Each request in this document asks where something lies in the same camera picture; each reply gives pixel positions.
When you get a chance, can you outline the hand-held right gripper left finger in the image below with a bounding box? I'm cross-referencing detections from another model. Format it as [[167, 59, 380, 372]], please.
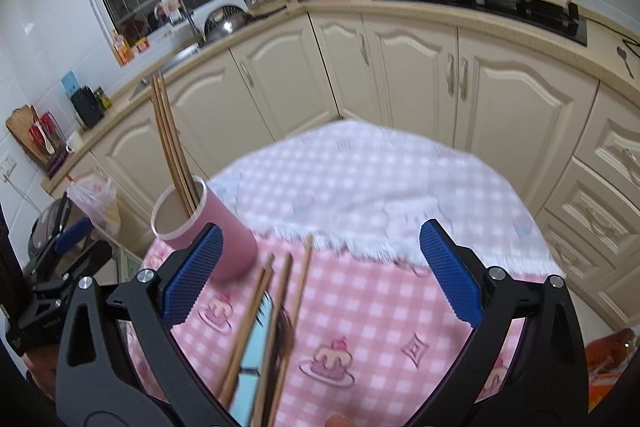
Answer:
[[55, 222, 224, 427]]

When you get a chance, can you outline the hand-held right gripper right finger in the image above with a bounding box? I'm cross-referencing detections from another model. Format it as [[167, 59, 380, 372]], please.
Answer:
[[414, 218, 587, 427]]

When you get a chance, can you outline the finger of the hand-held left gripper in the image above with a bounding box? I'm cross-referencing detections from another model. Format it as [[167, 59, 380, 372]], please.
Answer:
[[64, 239, 116, 290], [53, 217, 95, 254]]

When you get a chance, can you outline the pink cup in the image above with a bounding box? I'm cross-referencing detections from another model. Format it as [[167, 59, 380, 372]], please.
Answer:
[[151, 175, 259, 283]]

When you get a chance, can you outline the wooden chopstick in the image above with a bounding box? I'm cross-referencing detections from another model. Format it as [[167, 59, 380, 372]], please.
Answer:
[[250, 253, 295, 427], [267, 234, 315, 427], [217, 254, 277, 403], [222, 268, 273, 410]]

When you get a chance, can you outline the light blue plastic utensil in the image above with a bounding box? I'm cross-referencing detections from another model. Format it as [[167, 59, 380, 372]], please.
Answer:
[[235, 289, 276, 425]]

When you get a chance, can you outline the bundle of wooden chopsticks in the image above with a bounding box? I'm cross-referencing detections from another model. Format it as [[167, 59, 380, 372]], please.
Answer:
[[151, 74, 206, 220]]

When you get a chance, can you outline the person's left forearm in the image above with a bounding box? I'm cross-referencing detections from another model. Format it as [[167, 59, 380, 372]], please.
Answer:
[[0, 347, 36, 427]]

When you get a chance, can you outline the person's left hand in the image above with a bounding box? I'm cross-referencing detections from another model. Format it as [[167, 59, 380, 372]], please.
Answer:
[[26, 349, 59, 403]]

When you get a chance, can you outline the grey rice cooker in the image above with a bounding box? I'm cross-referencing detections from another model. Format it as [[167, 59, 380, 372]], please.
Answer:
[[25, 196, 72, 259]]

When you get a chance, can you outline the clear plastic bag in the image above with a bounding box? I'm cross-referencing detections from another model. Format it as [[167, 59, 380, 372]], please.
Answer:
[[67, 174, 122, 234]]

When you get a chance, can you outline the pink checked tablecloth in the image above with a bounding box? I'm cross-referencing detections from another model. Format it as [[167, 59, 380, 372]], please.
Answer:
[[125, 227, 556, 427]]

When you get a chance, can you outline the wooden cutting board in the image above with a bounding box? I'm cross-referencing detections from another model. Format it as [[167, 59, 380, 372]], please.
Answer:
[[6, 104, 42, 158]]

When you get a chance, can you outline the white lilac fringed towel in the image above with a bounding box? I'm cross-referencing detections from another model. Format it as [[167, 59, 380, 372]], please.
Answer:
[[207, 119, 566, 280]]

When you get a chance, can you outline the black knife block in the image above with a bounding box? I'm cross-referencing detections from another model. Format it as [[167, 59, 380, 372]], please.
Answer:
[[71, 87, 104, 128]]

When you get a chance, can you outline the orange plastic item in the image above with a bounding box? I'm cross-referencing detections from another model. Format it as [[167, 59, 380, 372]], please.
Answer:
[[585, 329, 637, 389]]

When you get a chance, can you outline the cream kitchen cabinet unit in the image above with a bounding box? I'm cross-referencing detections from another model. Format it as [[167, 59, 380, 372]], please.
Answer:
[[42, 0, 640, 343]]

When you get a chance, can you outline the orange box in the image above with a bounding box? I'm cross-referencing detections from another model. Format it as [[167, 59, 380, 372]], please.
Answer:
[[112, 32, 134, 66]]

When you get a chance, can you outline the metal faucet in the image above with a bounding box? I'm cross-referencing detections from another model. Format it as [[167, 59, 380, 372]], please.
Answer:
[[155, 2, 202, 48]]

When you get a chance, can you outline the metal wok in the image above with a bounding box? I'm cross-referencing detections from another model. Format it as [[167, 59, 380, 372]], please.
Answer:
[[205, 4, 252, 41]]

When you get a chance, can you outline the black gas stove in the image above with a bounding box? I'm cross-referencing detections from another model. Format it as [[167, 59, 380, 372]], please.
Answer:
[[372, 0, 588, 46]]

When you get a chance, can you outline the red handled utensil holder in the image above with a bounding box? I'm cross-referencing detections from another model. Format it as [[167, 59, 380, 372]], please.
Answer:
[[27, 111, 68, 175]]

